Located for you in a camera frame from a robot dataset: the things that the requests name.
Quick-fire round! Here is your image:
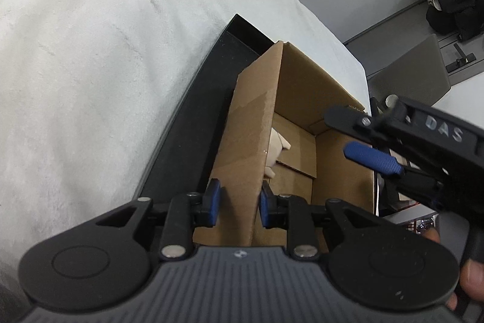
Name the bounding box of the black door lock handle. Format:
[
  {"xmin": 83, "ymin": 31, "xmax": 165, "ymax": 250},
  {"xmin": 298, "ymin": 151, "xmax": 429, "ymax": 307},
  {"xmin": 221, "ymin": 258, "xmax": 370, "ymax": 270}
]
[{"xmin": 446, "ymin": 43, "xmax": 477, "ymax": 74}]

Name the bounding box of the white bed blanket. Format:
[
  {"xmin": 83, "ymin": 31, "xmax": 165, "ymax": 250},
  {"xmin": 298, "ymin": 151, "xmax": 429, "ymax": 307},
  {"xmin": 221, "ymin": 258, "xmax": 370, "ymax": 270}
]
[{"xmin": 1, "ymin": 0, "xmax": 369, "ymax": 293}]

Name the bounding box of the brown cardboard box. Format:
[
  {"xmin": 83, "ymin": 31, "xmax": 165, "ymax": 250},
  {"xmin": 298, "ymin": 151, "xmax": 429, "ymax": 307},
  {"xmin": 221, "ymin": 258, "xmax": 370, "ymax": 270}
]
[{"xmin": 195, "ymin": 42, "xmax": 374, "ymax": 247}]

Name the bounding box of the black shallow tray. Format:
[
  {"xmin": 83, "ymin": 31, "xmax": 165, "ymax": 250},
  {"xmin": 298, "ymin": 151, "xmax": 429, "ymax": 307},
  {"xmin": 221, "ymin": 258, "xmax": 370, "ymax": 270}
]
[{"xmin": 135, "ymin": 14, "xmax": 274, "ymax": 203}]

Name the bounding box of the grey padded panel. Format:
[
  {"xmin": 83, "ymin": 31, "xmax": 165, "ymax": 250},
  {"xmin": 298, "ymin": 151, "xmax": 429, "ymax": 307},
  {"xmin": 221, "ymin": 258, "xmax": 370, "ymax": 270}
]
[{"xmin": 368, "ymin": 35, "xmax": 451, "ymax": 106}]

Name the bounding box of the person right hand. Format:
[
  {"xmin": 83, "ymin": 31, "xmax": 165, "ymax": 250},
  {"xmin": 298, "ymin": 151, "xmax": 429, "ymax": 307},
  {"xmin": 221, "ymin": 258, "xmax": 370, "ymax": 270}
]
[{"xmin": 423, "ymin": 228, "xmax": 484, "ymax": 311}]

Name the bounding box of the cream white toy figure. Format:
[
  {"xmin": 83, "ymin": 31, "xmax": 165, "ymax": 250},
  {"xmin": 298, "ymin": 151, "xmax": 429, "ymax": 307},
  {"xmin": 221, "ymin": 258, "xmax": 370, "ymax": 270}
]
[{"xmin": 264, "ymin": 128, "xmax": 291, "ymax": 179}]

